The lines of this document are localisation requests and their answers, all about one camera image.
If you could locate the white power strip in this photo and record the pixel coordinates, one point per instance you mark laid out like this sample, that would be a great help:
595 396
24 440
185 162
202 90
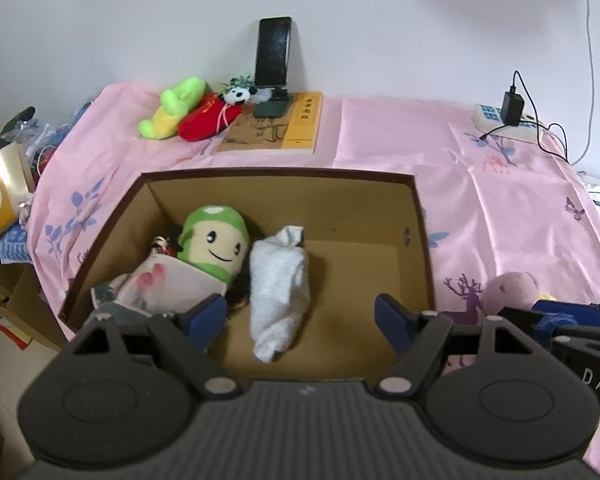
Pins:
485 116

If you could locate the yellow brown book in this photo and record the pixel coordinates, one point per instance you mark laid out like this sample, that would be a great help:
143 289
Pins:
300 125

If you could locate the yellow white paper bag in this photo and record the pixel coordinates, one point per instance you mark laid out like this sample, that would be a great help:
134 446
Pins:
0 195

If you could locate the pile of plastic bags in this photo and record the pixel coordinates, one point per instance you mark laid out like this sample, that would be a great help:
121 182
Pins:
40 135

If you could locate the pink printed bedsheet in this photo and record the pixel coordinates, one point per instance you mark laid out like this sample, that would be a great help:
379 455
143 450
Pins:
380 135

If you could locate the brown carton with red label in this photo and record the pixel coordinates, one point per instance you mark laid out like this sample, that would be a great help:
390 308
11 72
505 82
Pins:
25 305

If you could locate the green yellow plush toy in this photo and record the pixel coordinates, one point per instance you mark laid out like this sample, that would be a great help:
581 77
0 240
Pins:
172 107

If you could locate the white towel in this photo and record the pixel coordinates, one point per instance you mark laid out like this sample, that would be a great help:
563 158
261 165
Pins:
277 290

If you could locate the dark green phone stand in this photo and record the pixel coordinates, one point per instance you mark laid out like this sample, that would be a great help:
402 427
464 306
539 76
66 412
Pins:
272 108

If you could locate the blue patterned cloth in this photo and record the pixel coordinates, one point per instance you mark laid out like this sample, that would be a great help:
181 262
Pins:
15 250

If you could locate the cream flower print pouch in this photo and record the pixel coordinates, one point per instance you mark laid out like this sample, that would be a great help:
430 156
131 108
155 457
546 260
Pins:
170 282

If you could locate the panda plush toy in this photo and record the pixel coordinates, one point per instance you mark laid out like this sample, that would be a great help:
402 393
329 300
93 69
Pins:
237 94

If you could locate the black charger plug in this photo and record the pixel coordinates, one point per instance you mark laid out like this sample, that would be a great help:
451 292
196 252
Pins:
513 107

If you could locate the red plush pouch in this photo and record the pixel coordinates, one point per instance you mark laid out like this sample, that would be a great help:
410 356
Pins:
205 120

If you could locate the red white patterned cloth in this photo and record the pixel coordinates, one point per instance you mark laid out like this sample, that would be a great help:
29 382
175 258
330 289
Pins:
164 247

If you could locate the pink plush toy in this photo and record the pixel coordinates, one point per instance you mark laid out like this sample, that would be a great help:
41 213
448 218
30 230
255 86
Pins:
510 290

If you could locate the green mushroom plush toy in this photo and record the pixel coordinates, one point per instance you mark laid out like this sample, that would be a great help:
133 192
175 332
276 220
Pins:
215 245

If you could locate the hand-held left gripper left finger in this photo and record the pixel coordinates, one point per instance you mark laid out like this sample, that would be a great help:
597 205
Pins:
207 317

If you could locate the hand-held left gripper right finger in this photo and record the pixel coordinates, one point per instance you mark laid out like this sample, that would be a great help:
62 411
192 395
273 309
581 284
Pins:
390 317

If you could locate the black smartphone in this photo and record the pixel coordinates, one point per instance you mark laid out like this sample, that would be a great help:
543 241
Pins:
273 52

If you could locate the grey cloth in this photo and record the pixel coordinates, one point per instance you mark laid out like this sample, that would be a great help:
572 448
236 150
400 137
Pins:
125 314

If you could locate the brown cardboard box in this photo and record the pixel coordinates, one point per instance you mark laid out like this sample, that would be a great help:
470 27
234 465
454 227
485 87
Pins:
350 220

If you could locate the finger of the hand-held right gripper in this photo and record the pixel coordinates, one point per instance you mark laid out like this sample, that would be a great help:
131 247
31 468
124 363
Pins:
517 319

